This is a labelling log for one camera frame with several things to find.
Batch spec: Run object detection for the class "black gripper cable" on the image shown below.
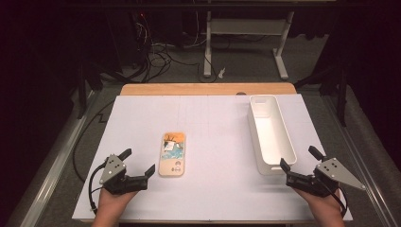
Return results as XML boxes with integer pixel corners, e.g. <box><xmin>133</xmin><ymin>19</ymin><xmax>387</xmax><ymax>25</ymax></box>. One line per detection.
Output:
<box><xmin>88</xmin><ymin>162</ymin><xmax>110</xmax><ymax>216</ymax></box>
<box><xmin>327</xmin><ymin>184</ymin><xmax>349</xmax><ymax>219</ymax></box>

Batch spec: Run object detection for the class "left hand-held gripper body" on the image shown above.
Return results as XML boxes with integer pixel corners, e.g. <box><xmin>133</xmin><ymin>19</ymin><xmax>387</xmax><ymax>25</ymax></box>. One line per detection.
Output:
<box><xmin>99</xmin><ymin>153</ymin><xmax>148</xmax><ymax>195</ymax></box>

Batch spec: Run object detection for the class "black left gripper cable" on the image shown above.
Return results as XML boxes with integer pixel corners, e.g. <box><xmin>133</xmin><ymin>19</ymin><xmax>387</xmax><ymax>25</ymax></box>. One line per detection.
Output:
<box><xmin>88</xmin><ymin>162</ymin><xmax>110</xmax><ymax>216</ymax></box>

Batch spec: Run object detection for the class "person's left hand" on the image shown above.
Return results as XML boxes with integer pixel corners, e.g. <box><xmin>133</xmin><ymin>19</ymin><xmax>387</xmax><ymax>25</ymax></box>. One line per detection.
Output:
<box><xmin>94</xmin><ymin>187</ymin><xmax>140</xmax><ymax>222</ymax></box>

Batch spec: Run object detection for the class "black stand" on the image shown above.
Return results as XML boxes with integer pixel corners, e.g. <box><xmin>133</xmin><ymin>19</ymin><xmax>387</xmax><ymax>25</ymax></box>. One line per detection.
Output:
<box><xmin>77</xmin><ymin>61</ymin><xmax>106</xmax><ymax>120</ymax></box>
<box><xmin>295</xmin><ymin>61</ymin><xmax>350</xmax><ymax>128</ymax></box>

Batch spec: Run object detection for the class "dark equipment with red light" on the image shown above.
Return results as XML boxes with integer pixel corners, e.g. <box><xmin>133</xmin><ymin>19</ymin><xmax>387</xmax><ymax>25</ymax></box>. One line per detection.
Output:
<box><xmin>105</xmin><ymin>9</ymin><xmax>144</xmax><ymax>70</ymax></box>

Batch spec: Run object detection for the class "person's right hand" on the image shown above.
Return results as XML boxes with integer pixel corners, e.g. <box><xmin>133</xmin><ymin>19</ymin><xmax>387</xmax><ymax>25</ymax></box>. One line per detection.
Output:
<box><xmin>292</xmin><ymin>187</ymin><xmax>345</xmax><ymax>218</ymax></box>

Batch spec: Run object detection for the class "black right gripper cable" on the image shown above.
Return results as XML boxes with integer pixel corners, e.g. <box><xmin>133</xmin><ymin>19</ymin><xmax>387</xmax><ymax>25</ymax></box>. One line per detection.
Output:
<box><xmin>327</xmin><ymin>184</ymin><xmax>349</xmax><ymax>219</ymax></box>

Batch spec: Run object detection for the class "long black floor cable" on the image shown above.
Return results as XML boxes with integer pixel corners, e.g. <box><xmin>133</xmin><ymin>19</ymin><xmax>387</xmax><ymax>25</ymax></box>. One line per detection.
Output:
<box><xmin>72</xmin><ymin>99</ymin><xmax>116</xmax><ymax>183</ymax></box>

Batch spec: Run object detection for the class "tangle of floor cables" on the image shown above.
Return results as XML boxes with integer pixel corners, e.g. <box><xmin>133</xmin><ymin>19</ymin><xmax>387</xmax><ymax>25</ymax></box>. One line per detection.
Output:
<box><xmin>135</xmin><ymin>12</ymin><xmax>203</xmax><ymax>83</ymax></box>

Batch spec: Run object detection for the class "white metal desk frame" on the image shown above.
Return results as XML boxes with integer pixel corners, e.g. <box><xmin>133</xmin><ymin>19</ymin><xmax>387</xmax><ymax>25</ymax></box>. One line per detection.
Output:
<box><xmin>202</xmin><ymin>10</ymin><xmax>296</xmax><ymax>80</ymax></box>

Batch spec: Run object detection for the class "metal floor rail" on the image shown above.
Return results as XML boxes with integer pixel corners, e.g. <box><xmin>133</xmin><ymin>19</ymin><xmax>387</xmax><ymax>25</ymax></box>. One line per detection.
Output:
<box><xmin>321</xmin><ymin>94</ymin><xmax>401</xmax><ymax>227</ymax></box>
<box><xmin>17</xmin><ymin>90</ymin><xmax>102</xmax><ymax>227</ymax></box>

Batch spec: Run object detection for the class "white plastic bin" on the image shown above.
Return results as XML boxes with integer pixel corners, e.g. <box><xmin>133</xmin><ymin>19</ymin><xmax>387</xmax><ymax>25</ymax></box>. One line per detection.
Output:
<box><xmin>247</xmin><ymin>94</ymin><xmax>298</xmax><ymax>177</ymax></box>

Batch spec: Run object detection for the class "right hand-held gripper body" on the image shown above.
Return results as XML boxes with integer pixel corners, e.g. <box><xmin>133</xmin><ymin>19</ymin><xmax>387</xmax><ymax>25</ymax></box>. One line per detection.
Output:
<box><xmin>285</xmin><ymin>157</ymin><xmax>367</xmax><ymax>199</ymax></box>

